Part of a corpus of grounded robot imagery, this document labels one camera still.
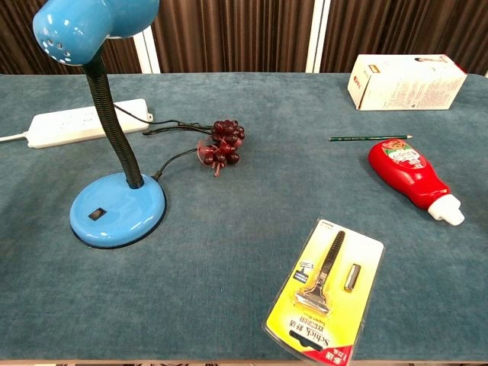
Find blue gooseneck desk lamp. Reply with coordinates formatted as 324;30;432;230
31;0;168;249

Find dark red plastic grapes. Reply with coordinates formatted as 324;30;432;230
197;119;246;178

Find teal velvet table cloth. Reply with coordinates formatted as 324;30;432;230
0;71;488;362

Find green pencil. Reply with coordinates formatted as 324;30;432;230
329;133;414;143

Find yellow razor blister pack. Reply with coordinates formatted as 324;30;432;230
265;218;384;361

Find brown pleated curtain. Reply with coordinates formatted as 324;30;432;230
0;0;488;76

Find red ketchup squeeze bottle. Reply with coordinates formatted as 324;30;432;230
367;139;466;226

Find white power strip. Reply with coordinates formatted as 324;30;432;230
27;98;154;149

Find white cardboard box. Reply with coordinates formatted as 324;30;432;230
347;53;468;111

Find thin black cable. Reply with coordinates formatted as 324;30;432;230
113;104;213;180

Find white vertical frame post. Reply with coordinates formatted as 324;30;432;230
133;27;162;75
304;0;332;74

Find white power strip cable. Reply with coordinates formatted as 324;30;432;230
0;131;31;143

